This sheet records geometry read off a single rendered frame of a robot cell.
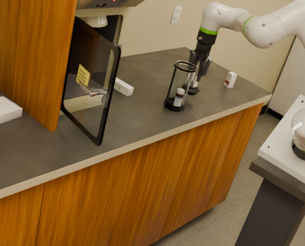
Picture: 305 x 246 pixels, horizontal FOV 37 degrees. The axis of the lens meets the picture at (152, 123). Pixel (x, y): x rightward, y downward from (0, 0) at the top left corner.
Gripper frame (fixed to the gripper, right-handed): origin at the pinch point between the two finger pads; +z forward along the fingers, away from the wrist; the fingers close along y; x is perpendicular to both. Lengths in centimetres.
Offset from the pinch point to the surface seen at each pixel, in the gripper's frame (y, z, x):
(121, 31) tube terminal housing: -11, -25, -47
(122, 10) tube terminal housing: -11, -34, -49
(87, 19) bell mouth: -15, -29, -63
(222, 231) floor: 27, 105, 44
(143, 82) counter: -21.9, 10.7, -11.7
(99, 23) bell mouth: -13, -29, -59
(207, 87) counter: -4.9, 10.7, 22.6
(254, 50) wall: -58, 27, 165
